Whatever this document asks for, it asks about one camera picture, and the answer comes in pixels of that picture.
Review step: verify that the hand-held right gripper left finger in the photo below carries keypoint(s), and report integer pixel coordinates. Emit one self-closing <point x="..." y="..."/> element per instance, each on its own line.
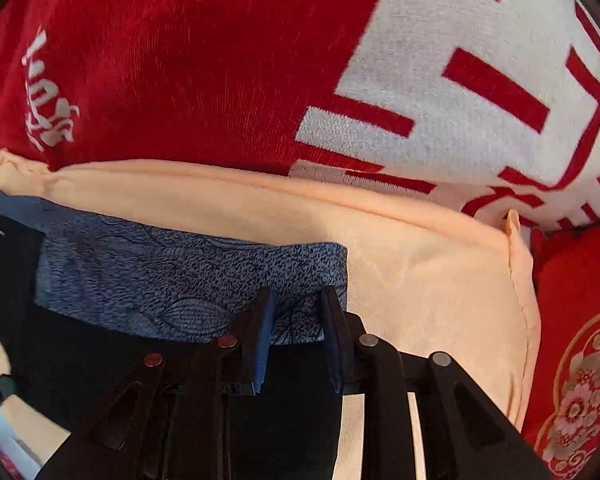
<point x="261" y="340"/>

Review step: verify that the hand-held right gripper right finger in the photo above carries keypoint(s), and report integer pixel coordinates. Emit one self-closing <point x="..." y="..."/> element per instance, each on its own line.
<point x="333" y="345"/>

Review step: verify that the red printed blanket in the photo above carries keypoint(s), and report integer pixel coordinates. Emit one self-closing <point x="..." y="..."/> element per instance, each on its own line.
<point x="180" y="60"/>

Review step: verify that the cream blanket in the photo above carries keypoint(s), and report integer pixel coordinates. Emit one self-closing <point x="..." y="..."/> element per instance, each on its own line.
<point x="420" y="280"/>

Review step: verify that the red floral pillow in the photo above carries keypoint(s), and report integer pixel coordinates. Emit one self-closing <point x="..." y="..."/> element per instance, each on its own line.
<point x="580" y="285"/>

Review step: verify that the black pants with blue stripes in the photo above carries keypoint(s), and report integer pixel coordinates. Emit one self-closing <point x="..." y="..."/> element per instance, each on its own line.
<point x="130" y="270"/>

